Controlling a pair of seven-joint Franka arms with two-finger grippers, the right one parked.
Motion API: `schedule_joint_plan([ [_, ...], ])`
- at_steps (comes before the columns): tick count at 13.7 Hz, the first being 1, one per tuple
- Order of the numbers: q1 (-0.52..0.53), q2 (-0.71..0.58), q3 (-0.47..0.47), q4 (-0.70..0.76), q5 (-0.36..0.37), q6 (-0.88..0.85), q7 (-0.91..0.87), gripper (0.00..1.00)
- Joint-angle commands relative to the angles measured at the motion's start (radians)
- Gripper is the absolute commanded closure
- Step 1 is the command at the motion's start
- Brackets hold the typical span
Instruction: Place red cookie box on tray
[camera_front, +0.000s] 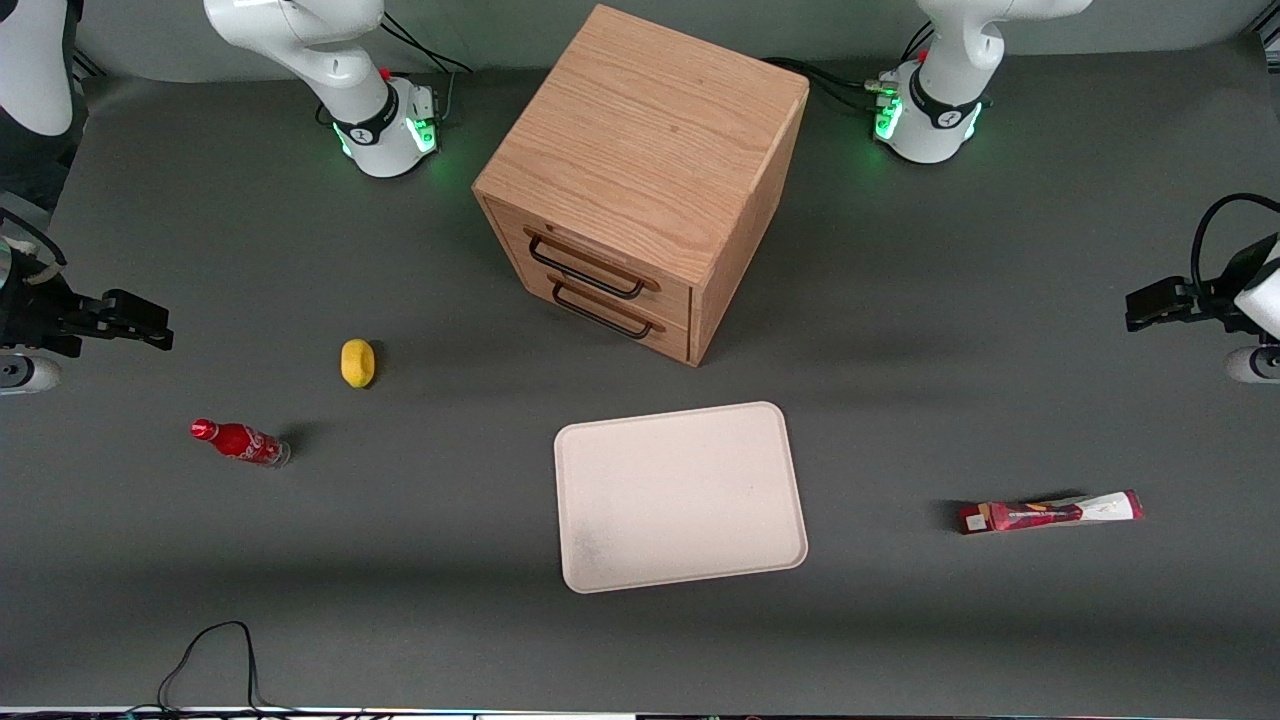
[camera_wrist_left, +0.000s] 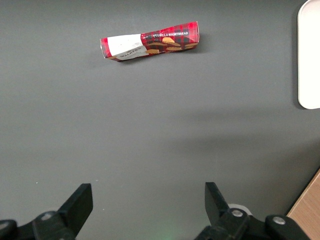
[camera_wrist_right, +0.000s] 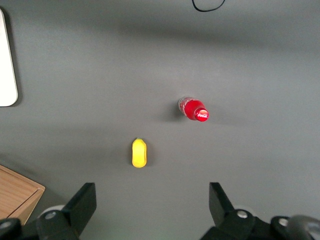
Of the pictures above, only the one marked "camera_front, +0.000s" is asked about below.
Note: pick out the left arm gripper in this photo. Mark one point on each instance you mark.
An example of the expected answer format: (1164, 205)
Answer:
(1213, 298)

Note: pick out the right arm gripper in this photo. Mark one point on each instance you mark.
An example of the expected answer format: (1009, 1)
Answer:
(40, 308)

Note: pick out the red cookie box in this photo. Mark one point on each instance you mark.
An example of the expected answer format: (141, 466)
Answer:
(1040, 514)

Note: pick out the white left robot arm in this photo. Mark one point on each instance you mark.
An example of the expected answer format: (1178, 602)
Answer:
(945, 110)

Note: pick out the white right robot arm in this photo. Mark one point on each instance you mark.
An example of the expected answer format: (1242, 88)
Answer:
(300, 40)

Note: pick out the beige plastic tray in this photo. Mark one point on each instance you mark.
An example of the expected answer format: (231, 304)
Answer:
(680, 495)

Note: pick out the red cola bottle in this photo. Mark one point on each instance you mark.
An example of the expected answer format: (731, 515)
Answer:
(240, 441)

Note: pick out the yellow lemon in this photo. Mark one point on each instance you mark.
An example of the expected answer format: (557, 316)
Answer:
(357, 363)

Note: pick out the wooden drawer front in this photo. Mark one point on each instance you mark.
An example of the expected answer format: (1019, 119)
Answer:
(665, 340)
(670, 300)

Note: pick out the wooden drawer cabinet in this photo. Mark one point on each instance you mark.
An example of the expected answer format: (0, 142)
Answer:
(650, 130)

